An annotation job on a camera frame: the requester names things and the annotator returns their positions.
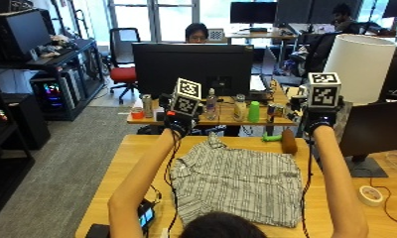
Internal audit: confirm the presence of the person's left hand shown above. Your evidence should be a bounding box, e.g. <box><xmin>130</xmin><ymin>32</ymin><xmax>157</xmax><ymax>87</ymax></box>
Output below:
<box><xmin>158</xmin><ymin>92</ymin><xmax>206</xmax><ymax>138</ymax></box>

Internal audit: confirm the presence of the person's right hand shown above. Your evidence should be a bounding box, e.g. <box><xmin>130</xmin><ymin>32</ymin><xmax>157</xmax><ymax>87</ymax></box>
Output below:
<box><xmin>288</xmin><ymin>94</ymin><xmax>345</xmax><ymax>136</ymax></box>

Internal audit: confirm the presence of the left glove marker cube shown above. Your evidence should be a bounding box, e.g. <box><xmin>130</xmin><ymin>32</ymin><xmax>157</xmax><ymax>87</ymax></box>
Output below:
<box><xmin>170</xmin><ymin>77</ymin><xmax>204</xmax><ymax>118</ymax></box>

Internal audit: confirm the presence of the glove marker cube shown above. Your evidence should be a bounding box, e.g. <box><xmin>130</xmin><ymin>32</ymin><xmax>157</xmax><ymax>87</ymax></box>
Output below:
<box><xmin>170</xmin><ymin>77</ymin><xmax>204</xmax><ymax>118</ymax></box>
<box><xmin>307</xmin><ymin>71</ymin><xmax>343</xmax><ymax>109</ymax></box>

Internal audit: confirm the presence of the clear water bottle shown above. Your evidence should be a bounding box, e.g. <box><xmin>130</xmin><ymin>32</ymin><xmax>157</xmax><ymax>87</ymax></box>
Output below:
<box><xmin>206</xmin><ymin>87</ymin><xmax>219</xmax><ymax>121</ymax></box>

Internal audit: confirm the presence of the right glove marker cube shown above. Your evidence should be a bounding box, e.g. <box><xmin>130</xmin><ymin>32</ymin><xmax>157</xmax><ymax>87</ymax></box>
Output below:
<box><xmin>307</xmin><ymin>71</ymin><xmax>343</xmax><ymax>109</ymax></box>

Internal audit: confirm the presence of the wooden desk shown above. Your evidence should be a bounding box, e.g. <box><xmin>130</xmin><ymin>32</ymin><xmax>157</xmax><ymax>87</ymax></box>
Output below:
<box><xmin>126</xmin><ymin>78</ymin><xmax>298</xmax><ymax>127</ymax></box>

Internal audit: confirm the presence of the orange small container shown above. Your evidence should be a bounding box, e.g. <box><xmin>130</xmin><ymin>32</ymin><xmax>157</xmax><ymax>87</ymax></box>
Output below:
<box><xmin>130</xmin><ymin>106</ymin><xmax>146</xmax><ymax>120</ymax></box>

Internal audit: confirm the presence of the dark drink can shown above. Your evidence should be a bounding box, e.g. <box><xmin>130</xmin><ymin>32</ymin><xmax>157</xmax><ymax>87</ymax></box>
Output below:
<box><xmin>267</xmin><ymin>102</ymin><xmax>279</xmax><ymax>124</ymax></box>

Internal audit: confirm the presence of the black monitor with stand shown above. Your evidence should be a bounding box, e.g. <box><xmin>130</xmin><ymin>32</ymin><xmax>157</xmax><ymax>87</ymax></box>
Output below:
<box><xmin>337</xmin><ymin>99</ymin><xmax>397</xmax><ymax>179</ymax></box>

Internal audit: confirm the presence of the green plastic cup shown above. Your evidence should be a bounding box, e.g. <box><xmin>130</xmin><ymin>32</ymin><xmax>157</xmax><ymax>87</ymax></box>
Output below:
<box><xmin>247</xmin><ymin>100</ymin><xmax>263</xmax><ymax>124</ymax></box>

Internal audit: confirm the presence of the large black monitor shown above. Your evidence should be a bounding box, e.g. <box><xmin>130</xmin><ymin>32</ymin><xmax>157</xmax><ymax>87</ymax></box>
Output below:
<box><xmin>131</xmin><ymin>42</ymin><xmax>256</xmax><ymax>100</ymax></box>

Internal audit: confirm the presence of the white lamp shade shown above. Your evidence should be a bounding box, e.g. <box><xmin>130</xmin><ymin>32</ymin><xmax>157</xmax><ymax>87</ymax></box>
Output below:
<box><xmin>323</xmin><ymin>33</ymin><xmax>397</xmax><ymax>106</ymax></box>

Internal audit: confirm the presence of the red office chair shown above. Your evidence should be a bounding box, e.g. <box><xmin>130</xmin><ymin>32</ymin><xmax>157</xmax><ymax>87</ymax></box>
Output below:
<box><xmin>107</xmin><ymin>27</ymin><xmax>142</xmax><ymax>105</ymax></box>

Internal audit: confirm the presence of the grey striped shirt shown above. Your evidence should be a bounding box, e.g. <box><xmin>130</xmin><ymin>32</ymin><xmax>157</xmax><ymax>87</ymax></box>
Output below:
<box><xmin>169</xmin><ymin>132</ymin><xmax>304</xmax><ymax>229</ymax></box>

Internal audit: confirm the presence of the white tape roll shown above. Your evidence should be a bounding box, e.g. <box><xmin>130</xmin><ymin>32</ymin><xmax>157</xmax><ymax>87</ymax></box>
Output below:
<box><xmin>357</xmin><ymin>184</ymin><xmax>385</xmax><ymax>208</ymax></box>

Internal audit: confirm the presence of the black shelf desk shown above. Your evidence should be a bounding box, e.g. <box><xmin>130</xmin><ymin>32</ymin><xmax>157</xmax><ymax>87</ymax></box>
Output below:
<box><xmin>0</xmin><ymin>38</ymin><xmax>106</xmax><ymax>122</ymax></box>

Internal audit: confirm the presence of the black device with screen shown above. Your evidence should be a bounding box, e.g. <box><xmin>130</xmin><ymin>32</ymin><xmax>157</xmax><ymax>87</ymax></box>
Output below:
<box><xmin>137</xmin><ymin>198</ymin><xmax>158</xmax><ymax>230</ymax></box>

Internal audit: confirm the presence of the black computer tower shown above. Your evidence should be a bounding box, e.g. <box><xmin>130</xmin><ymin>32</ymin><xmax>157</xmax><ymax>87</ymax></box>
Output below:
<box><xmin>30</xmin><ymin>70</ymin><xmax>83</xmax><ymax>113</ymax></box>

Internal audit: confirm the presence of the black background monitor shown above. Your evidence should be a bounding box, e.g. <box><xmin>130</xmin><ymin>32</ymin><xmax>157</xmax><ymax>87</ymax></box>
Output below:
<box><xmin>230</xmin><ymin>1</ymin><xmax>279</xmax><ymax>25</ymax></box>

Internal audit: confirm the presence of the black flat device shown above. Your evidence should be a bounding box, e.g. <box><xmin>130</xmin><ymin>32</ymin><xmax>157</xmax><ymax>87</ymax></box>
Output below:
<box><xmin>85</xmin><ymin>223</ymin><xmax>111</xmax><ymax>238</ymax></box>

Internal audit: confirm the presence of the black cabinet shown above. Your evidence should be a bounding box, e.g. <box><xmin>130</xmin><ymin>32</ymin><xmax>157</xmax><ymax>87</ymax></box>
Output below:
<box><xmin>0</xmin><ymin>67</ymin><xmax>53</xmax><ymax>229</ymax></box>

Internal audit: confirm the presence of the black monitor on shelf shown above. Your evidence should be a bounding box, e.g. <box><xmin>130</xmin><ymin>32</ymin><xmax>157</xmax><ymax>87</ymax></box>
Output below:
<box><xmin>0</xmin><ymin>8</ymin><xmax>58</xmax><ymax>65</ymax></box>

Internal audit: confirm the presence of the green handle tool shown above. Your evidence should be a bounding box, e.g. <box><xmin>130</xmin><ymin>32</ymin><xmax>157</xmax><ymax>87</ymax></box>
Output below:
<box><xmin>262</xmin><ymin>133</ymin><xmax>284</xmax><ymax>143</ymax></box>

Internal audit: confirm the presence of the thin black cable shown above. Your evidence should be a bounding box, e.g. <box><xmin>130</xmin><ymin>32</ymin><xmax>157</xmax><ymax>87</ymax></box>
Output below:
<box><xmin>368</xmin><ymin>178</ymin><xmax>397</xmax><ymax>227</ymax></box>

